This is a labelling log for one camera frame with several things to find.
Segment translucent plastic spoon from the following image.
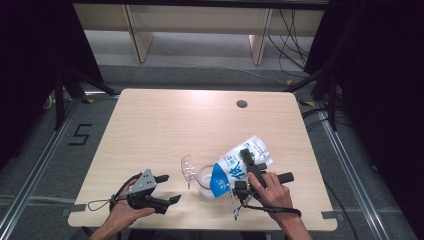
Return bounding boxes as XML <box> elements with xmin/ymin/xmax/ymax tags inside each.
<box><xmin>180</xmin><ymin>153</ymin><xmax>198</xmax><ymax>190</ymax></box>

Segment aluminium floor rail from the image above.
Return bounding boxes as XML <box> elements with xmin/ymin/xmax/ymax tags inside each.
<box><xmin>0</xmin><ymin>96</ymin><xmax>85</xmax><ymax>236</ymax></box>
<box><xmin>314</xmin><ymin>99</ymin><xmax>392</xmax><ymax>240</ymax></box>

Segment black right wrist strap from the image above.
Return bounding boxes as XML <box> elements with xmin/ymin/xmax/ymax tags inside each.
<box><xmin>244</xmin><ymin>203</ymin><xmax>303</xmax><ymax>218</ymax></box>

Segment clear glass cup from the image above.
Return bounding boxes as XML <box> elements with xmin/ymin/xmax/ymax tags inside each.
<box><xmin>197</xmin><ymin>163</ymin><xmax>221</xmax><ymax>200</ymax></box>

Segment black curtain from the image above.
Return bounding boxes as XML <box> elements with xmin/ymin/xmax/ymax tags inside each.
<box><xmin>0</xmin><ymin>0</ymin><xmax>105</xmax><ymax>169</ymax></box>
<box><xmin>303</xmin><ymin>0</ymin><xmax>424</xmax><ymax>240</ymax></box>

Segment black metal stand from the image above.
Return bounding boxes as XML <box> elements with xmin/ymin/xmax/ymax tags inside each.
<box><xmin>284</xmin><ymin>63</ymin><xmax>340</xmax><ymax>132</ymax></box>
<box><xmin>53</xmin><ymin>65</ymin><xmax>121</xmax><ymax>131</ymax></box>

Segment light wooden desk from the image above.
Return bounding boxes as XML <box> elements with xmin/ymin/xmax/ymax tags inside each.
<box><xmin>73</xmin><ymin>3</ymin><xmax>326</xmax><ymax>67</ymax></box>

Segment white and blue milk pouch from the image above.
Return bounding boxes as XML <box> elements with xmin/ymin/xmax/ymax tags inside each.
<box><xmin>209</xmin><ymin>134</ymin><xmax>274</xmax><ymax>198</ymax></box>

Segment black left wrist cord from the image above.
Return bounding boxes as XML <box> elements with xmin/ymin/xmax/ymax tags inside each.
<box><xmin>86</xmin><ymin>172</ymin><xmax>143</xmax><ymax>213</ymax></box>

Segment person's right hand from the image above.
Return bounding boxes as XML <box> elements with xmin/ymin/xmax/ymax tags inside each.
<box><xmin>247</xmin><ymin>171</ymin><xmax>295</xmax><ymax>225</ymax></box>

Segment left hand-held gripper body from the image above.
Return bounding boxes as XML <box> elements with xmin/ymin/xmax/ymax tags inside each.
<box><xmin>125</xmin><ymin>168</ymin><xmax>168</xmax><ymax>214</ymax></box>

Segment black cable bundle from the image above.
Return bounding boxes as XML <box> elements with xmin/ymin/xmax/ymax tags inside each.
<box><xmin>266</xmin><ymin>9</ymin><xmax>312</xmax><ymax>80</ymax></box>

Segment person's left hand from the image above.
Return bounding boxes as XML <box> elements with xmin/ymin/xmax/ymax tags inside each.
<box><xmin>105</xmin><ymin>179</ymin><xmax>156</xmax><ymax>232</ymax></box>

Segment black floor cables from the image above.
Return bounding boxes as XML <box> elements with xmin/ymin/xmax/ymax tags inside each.
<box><xmin>300</xmin><ymin>106</ymin><xmax>352</xmax><ymax>132</ymax></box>

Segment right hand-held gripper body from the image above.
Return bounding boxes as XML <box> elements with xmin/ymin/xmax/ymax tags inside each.
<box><xmin>229</xmin><ymin>171</ymin><xmax>295</xmax><ymax>222</ymax></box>

